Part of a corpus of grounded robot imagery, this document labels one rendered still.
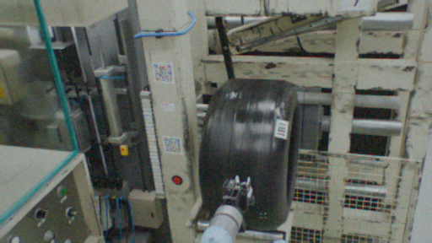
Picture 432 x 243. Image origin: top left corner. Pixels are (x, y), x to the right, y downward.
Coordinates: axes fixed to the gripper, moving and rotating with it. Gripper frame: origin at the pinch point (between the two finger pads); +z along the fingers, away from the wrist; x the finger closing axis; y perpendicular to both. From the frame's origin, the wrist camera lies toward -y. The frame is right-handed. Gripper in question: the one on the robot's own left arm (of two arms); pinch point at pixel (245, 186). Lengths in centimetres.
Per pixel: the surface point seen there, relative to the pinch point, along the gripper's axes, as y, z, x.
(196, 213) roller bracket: -24.9, 18.7, 24.0
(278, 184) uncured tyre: 0.1, 4.1, -9.7
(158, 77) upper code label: 29.8, 16.7, 34.6
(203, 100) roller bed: 3, 74, 37
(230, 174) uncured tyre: 3.1, 1.6, 5.1
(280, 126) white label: 17.2, 10.2, -9.2
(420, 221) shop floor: -103, 161, -85
